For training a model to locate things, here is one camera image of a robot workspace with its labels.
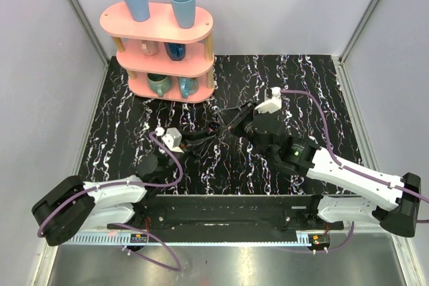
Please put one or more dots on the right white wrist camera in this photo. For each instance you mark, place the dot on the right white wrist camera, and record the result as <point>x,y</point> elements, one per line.
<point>272,101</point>

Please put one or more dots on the black earbud charging case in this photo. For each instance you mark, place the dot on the black earbud charging case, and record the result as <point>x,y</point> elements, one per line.
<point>214,127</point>

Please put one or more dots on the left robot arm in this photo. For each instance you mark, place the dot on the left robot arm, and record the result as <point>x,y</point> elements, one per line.
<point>75,205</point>

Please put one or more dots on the dark blue mug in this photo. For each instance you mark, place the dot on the dark blue mug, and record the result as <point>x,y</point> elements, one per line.
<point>176,52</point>

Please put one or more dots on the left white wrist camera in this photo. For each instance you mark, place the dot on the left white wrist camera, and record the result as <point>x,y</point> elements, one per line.
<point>170,137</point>

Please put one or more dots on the left controller board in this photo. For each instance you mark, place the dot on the left controller board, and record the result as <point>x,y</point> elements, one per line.
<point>138,238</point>

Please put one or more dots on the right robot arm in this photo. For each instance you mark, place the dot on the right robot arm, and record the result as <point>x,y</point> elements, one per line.
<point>387,200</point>

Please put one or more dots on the green ceramic mug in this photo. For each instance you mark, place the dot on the green ceramic mug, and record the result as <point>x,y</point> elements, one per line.
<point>159,84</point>

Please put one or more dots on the short light blue cup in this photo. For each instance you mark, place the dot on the short light blue cup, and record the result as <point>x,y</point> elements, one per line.
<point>184,12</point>

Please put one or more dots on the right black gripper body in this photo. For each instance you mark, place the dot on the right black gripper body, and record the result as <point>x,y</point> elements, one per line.
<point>243,127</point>

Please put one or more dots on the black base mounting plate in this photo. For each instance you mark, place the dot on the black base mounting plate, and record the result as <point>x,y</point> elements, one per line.
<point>220,219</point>

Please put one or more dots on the right controller board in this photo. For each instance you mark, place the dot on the right controller board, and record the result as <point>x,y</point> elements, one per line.
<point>320,239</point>

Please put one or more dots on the pink mug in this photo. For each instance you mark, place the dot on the pink mug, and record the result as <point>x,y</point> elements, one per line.
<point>149,48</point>

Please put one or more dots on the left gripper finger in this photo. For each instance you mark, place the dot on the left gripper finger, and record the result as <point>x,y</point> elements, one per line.
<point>200,147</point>
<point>196,135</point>

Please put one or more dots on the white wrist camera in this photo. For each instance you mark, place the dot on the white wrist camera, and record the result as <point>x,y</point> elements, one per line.
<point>170,137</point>
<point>272,101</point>

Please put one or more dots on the controller board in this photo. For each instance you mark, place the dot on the controller board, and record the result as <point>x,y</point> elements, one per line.
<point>320,239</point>
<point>138,238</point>

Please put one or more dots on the pink three-tier wooden shelf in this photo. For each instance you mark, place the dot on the pink three-tier wooden shelf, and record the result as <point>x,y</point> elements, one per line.
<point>162,27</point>

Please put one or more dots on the blue butterfly mug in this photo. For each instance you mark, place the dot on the blue butterfly mug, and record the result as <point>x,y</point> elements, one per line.
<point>188,86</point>

